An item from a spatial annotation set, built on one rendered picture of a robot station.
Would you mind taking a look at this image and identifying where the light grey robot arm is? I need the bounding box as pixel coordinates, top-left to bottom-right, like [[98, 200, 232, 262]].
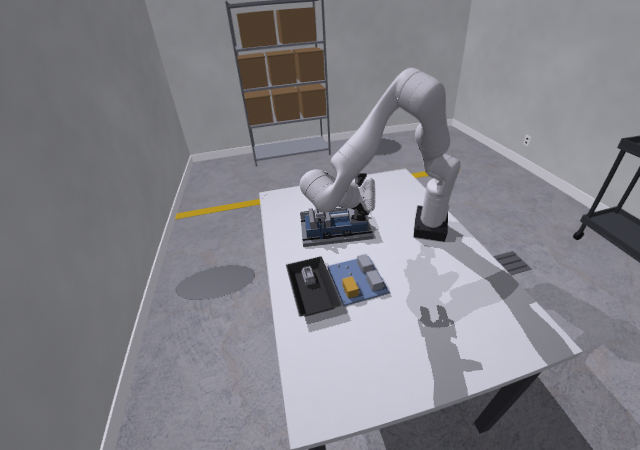
[[300, 68, 460, 228]]

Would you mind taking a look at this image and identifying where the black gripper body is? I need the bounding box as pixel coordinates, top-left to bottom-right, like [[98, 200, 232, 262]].
[[350, 182, 362, 211]]

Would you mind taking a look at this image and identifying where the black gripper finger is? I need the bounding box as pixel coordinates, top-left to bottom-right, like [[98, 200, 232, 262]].
[[351, 206, 370, 221], [354, 173, 367, 185]]

